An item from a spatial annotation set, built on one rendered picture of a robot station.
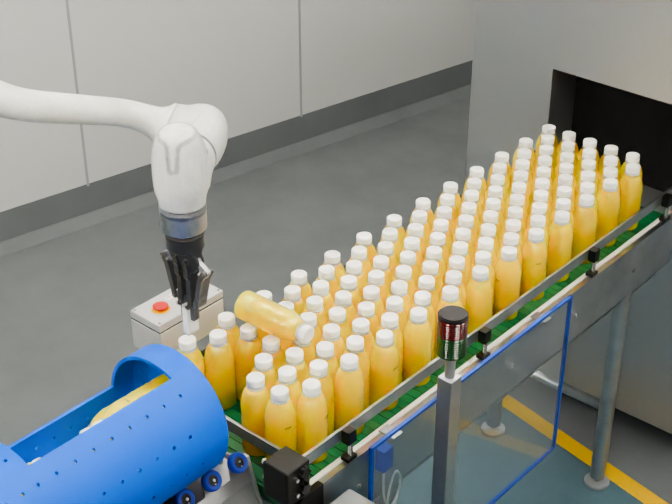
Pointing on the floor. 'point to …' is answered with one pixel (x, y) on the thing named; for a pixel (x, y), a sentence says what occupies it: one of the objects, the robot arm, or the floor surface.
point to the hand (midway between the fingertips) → (190, 317)
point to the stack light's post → (445, 439)
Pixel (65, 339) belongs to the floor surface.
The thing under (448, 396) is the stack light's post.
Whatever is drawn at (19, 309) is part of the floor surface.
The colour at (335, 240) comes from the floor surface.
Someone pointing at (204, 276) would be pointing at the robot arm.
